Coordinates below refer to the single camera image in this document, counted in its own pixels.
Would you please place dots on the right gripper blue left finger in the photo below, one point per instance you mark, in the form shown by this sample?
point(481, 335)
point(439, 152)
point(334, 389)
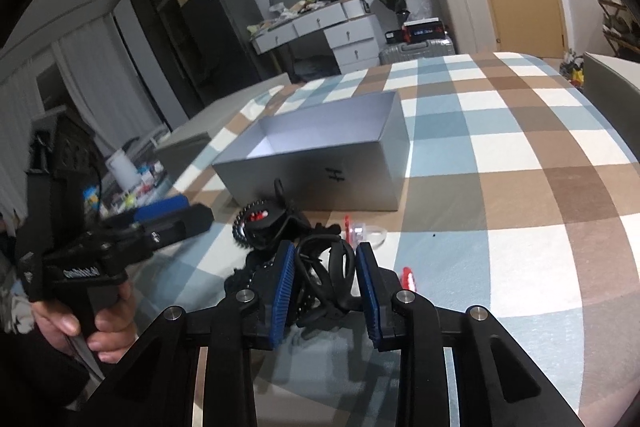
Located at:
point(282, 279)

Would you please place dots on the grey open cardboard box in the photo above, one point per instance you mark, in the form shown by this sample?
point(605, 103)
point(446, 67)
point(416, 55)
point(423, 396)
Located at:
point(350, 154)

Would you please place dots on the grey bed footboard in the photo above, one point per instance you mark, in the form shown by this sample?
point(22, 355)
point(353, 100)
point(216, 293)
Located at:
point(612, 85)

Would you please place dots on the white bottle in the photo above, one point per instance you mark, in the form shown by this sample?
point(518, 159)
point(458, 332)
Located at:
point(123, 169)

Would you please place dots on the clear red hair clip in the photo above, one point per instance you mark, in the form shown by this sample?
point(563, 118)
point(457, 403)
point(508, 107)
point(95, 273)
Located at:
point(355, 233)

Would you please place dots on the white drawer desk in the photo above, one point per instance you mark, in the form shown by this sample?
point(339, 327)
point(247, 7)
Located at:
point(351, 31)

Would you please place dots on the black red shoe box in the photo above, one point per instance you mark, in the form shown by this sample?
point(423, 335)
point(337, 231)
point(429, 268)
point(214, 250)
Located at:
point(416, 31)

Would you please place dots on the plaid bed cover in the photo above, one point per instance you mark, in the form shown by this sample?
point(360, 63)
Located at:
point(519, 196)

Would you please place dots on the silver aluminium suitcase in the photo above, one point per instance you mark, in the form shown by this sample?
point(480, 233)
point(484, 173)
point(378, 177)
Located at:
point(403, 52)

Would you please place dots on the black refrigerator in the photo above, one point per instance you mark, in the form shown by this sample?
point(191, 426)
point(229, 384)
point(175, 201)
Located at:
point(227, 60)

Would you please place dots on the beige upright suitcase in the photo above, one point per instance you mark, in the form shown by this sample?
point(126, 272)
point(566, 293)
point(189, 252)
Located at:
point(470, 24)

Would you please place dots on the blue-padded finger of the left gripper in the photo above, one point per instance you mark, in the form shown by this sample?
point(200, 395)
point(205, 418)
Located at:
point(161, 208)

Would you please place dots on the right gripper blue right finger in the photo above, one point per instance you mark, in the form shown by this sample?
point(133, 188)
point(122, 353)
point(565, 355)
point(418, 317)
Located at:
point(372, 292)

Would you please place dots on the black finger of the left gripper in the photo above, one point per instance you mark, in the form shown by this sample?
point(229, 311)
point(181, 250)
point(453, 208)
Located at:
point(177, 226)

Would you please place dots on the red white round badge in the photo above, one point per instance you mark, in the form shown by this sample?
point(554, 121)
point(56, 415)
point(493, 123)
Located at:
point(257, 214)

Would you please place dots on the small red hair clip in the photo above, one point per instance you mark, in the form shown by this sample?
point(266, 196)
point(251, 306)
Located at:
point(407, 280)

